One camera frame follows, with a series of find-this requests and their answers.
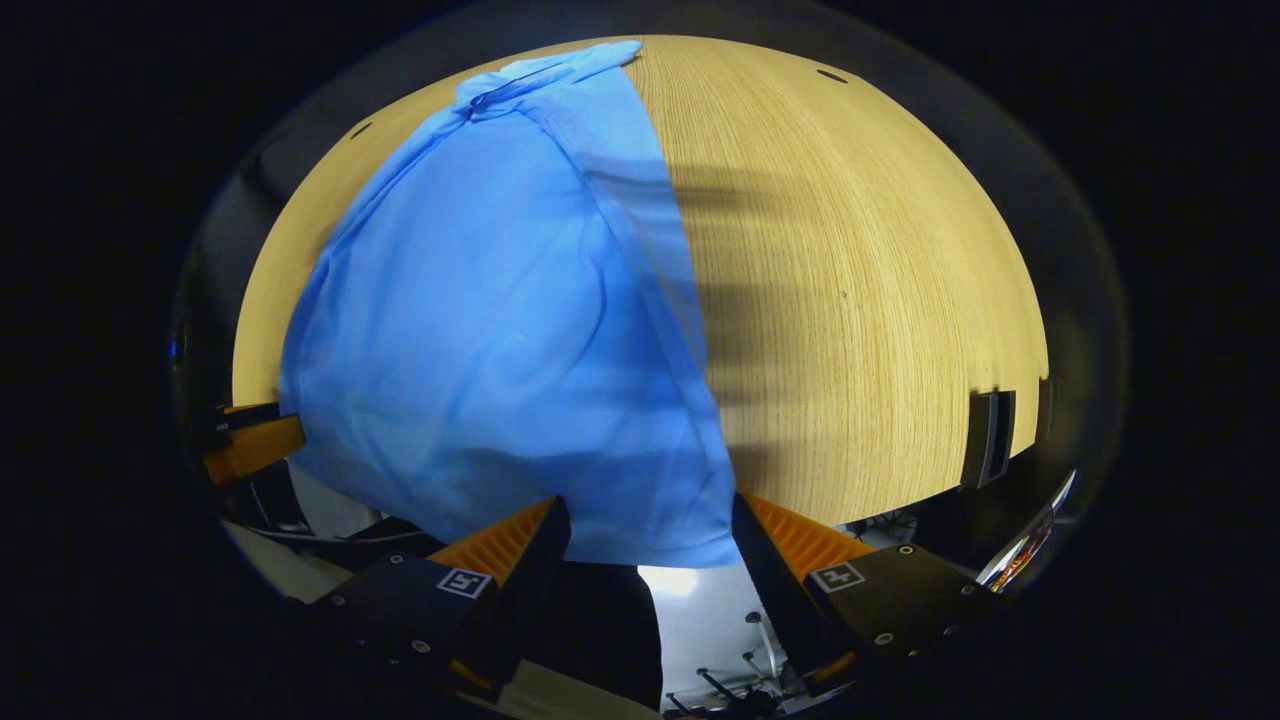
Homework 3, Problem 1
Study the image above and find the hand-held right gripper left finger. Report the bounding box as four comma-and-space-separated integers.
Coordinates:
310, 495, 573, 701

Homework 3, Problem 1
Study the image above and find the light blue T-shirt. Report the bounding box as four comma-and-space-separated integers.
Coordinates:
278, 40, 741, 569

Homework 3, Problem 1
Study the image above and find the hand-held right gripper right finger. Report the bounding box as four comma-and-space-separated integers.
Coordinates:
730, 492, 1001, 699

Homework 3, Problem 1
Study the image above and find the black table edge bracket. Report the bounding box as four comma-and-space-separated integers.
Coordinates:
960, 389, 1017, 490

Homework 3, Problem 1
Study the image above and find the person's dark trouser leg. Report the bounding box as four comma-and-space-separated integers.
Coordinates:
520, 560, 664, 713

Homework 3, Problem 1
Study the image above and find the black office chair base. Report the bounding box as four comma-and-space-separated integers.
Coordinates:
662, 610, 806, 719

